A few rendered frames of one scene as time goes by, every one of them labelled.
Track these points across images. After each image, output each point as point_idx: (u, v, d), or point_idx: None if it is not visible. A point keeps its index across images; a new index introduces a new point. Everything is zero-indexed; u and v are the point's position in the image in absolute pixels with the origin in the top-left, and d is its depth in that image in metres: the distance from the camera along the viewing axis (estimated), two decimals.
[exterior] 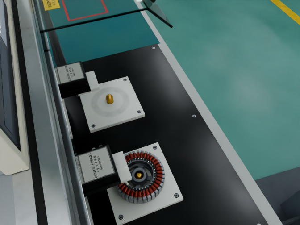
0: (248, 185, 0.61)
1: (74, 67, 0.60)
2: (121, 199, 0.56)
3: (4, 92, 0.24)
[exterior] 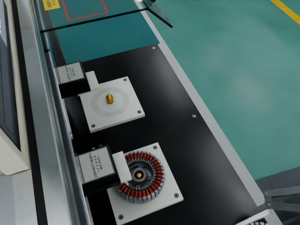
0: (248, 185, 0.61)
1: (74, 67, 0.60)
2: (121, 199, 0.56)
3: (4, 92, 0.24)
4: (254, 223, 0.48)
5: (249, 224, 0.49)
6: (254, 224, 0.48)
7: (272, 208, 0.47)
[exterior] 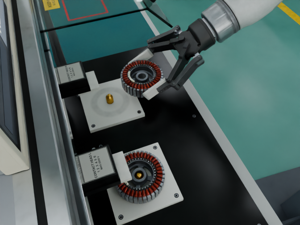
0: (248, 185, 0.61)
1: (74, 67, 0.60)
2: (121, 199, 0.56)
3: (4, 92, 0.24)
4: (140, 61, 0.72)
5: (137, 62, 0.72)
6: (139, 60, 0.71)
7: (150, 47, 0.70)
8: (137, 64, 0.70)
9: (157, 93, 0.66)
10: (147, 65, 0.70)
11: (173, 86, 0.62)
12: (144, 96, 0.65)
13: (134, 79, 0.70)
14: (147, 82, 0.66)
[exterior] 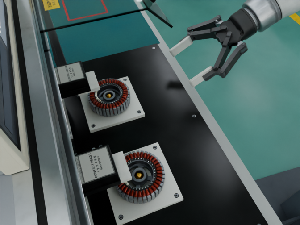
0: (248, 185, 0.61)
1: (74, 67, 0.60)
2: (121, 199, 0.56)
3: (4, 92, 0.24)
4: (109, 80, 0.73)
5: (105, 80, 0.73)
6: (107, 79, 0.72)
7: (190, 35, 0.73)
8: (105, 83, 0.71)
9: (202, 81, 0.69)
10: (114, 84, 0.71)
11: (220, 73, 0.64)
12: (190, 83, 0.68)
13: (102, 97, 0.71)
14: (113, 102, 0.68)
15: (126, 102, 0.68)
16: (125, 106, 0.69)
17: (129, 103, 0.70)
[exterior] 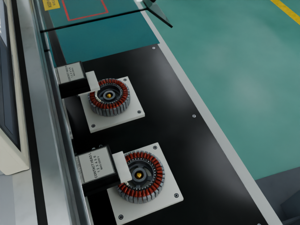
0: (248, 185, 0.61)
1: (74, 67, 0.60)
2: (121, 199, 0.56)
3: (4, 92, 0.24)
4: (109, 80, 0.73)
5: (105, 80, 0.73)
6: (107, 79, 0.72)
7: None
8: (105, 83, 0.71)
9: None
10: (114, 84, 0.71)
11: None
12: None
13: (102, 97, 0.71)
14: (113, 102, 0.68)
15: (126, 102, 0.68)
16: (125, 106, 0.69)
17: (129, 103, 0.70)
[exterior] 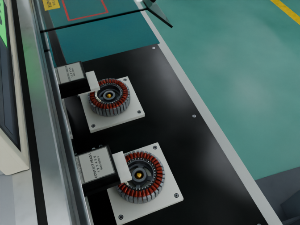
0: (248, 185, 0.61)
1: (74, 67, 0.60)
2: (121, 199, 0.56)
3: (4, 92, 0.24)
4: (109, 80, 0.73)
5: (105, 80, 0.73)
6: (107, 79, 0.72)
7: None
8: (105, 83, 0.71)
9: None
10: (114, 84, 0.71)
11: None
12: None
13: (102, 97, 0.71)
14: (113, 102, 0.68)
15: (126, 102, 0.68)
16: (125, 106, 0.69)
17: (129, 103, 0.70)
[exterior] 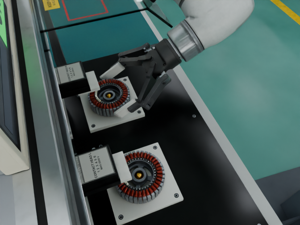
0: (248, 185, 0.61)
1: (74, 67, 0.60)
2: (121, 199, 0.56)
3: (4, 92, 0.24)
4: (109, 80, 0.73)
5: (105, 80, 0.73)
6: (107, 79, 0.72)
7: (120, 61, 0.72)
8: (105, 83, 0.71)
9: (129, 112, 0.67)
10: (114, 84, 0.71)
11: (143, 106, 0.63)
12: (116, 115, 0.66)
13: (102, 97, 0.71)
14: (113, 102, 0.68)
15: (126, 102, 0.68)
16: None
17: None
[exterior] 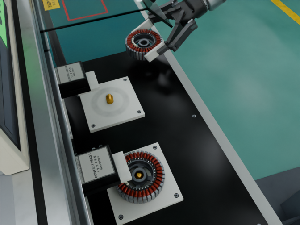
0: (248, 185, 0.61)
1: (74, 67, 0.60)
2: (121, 199, 0.56)
3: (4, 92, 0.24)
4: (142, 30, 0.81)
5: (139, 31, 0.82)
6: (141, 30, 0.81)
7: (150, 18, 0.80)
8: (140, 33, 0.80)
9: (157, 56, 0.76)
10: (148, 33, 0.80)
11: (171, 47, 0.72)
12: (146, 57, 0.75)
13: (137, 45, 0.80)
14: (148, 47, 0.76)
15: None
16: None
17: None
